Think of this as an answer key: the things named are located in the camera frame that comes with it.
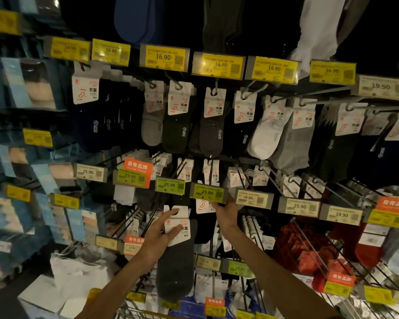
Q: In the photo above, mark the pile of white sock packs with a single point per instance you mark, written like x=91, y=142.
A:
x=76, y=275

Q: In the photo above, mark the person's left thumb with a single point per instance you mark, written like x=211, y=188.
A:
x=175, y=233

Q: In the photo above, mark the row of low price tags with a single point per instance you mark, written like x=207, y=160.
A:
x=226, y=266

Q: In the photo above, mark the stack of blue packets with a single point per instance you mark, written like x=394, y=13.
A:
x=20, y=83

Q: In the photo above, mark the charcoal sock pack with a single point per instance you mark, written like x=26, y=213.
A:
x=212, y=136

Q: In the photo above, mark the person's right forearm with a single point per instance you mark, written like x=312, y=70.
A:
x=272, y=275

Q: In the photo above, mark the group of navy sock packs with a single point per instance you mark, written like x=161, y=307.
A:
x=96, y=126

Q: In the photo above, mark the hanging dark garment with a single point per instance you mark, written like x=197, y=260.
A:
x=222, y=23

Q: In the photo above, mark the group of red sock packs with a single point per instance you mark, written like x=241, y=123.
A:
x=306, y=252

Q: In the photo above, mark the row of yellow price tags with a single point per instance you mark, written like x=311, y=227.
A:
x=219, y=65

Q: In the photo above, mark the person's right thumb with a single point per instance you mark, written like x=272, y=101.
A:
x=214, y=207

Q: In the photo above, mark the hanging blue garment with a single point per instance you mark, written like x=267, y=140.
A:
x=136, y=19

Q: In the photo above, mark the dark green sock pack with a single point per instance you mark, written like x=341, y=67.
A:
x=176, y=132

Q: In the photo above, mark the black sock pack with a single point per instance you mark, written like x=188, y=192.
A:
x=241, y=136
x=335, y=156

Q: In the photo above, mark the dark grey sock pack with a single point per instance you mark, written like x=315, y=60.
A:
x=176, y=269

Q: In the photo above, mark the orange promo sign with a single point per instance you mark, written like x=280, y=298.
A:
x=214, y=301
x=394, y=204
x=341, y=279
x=134, y=239
x=138, y=167

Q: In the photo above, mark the person's left forearm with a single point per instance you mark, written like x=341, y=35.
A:
x=119, y=289

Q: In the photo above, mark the white sock pack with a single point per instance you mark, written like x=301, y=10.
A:
x=267, y=136

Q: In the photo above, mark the hanging white garment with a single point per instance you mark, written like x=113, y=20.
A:
x=316, y=29

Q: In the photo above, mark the person's right hand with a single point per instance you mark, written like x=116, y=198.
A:
x=228, y=217

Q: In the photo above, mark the navy sock pack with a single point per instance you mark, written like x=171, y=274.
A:
x=385, y=159

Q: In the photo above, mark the person's left hand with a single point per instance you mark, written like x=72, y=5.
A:
x=154, y=240

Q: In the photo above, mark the yellow shelf price tag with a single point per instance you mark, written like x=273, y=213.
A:
x=18, y=193
x=65, y=201
x=1, y=21
x=37, y=137

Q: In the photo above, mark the row of mixed price tags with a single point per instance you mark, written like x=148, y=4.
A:
x=254, y=198

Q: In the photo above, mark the light grey sock pack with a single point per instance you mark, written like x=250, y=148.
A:
x=152, y=124

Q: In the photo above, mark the row of small hanging sock packs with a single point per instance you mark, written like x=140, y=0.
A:
x=234, y=178

